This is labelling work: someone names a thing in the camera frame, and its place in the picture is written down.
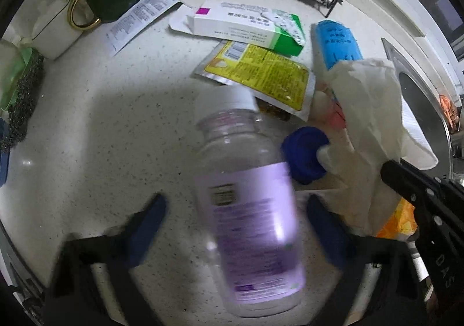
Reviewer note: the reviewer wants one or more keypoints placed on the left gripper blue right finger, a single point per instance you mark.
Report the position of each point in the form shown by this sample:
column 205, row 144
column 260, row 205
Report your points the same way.
column 329, row 230

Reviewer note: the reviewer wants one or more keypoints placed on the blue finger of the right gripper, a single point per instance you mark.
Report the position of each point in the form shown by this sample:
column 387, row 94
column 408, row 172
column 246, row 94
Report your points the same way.
column 409, row 180

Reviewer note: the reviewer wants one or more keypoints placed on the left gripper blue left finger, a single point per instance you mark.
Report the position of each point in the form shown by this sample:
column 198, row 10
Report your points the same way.
column 142, row 229

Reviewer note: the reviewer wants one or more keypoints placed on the white tissue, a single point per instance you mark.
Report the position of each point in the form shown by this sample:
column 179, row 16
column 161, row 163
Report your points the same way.
column 380, row 127

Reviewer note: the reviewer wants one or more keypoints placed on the blue plastic cap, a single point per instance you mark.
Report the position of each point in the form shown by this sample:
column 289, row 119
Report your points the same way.
column 300, row 150

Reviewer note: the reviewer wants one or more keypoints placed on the clear bottle purple label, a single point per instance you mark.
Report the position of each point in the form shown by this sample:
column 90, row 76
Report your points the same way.
column 247, row 207

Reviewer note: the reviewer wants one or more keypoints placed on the white green medicine box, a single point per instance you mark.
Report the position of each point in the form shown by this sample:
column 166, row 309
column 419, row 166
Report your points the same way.
column 264, row 27

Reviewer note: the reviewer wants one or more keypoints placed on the orange snack wrapper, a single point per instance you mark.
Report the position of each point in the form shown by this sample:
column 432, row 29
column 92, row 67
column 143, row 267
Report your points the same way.
column 401, row 223

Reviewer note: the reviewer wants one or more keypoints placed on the orange cloth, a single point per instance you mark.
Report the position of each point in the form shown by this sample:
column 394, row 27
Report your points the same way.
column 450, row 113

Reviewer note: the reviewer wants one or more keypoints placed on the stainless steel sink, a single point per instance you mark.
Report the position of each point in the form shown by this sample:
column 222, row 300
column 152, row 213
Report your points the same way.
column 426, row 109

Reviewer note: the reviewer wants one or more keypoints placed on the yellow silver foil packet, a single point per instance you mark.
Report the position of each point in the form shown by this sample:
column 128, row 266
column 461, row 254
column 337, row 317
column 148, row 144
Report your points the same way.
column 273, row 78

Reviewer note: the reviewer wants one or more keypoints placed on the blue plastic wrapper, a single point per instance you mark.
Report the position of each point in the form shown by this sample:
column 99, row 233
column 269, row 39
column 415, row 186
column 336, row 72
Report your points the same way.
column 332, row 42

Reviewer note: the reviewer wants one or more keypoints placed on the green scouring sponge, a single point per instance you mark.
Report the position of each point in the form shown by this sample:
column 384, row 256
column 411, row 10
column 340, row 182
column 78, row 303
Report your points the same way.
column 22, row 75

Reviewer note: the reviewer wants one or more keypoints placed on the white ceramic container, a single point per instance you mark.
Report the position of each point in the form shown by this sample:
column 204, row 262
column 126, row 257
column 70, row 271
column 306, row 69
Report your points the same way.
column 52, row 34

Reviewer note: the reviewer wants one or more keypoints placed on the printed paper leaflet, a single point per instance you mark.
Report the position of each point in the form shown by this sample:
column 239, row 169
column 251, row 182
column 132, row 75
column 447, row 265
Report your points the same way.
column 134, row 21

